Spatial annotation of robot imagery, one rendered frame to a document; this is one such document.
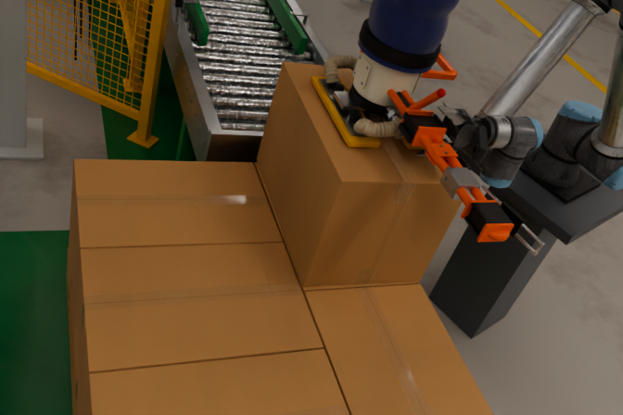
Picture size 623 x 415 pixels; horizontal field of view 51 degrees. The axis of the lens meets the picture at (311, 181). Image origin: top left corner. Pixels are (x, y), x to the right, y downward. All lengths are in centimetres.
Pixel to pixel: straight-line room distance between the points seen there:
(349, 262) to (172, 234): 52
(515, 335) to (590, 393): 35
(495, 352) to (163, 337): 155
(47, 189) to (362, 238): 152
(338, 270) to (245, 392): 47
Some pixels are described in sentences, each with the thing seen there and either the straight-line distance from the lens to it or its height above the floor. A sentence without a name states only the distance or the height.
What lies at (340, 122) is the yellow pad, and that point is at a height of 97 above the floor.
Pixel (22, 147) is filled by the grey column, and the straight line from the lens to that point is 309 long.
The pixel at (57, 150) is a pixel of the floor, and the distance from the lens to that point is 311.
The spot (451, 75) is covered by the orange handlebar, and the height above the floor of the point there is 109.
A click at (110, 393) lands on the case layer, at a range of 160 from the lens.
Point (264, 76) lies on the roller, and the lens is 289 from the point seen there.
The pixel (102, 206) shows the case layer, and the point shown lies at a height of 54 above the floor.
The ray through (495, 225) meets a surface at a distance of 144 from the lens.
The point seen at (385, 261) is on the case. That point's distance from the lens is 194.
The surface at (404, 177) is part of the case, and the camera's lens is 175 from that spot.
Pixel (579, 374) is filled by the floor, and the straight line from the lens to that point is 300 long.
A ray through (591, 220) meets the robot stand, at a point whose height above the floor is 75.
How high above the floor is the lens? 188
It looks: 36 degrees down
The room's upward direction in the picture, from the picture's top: 19 degrees clockwise
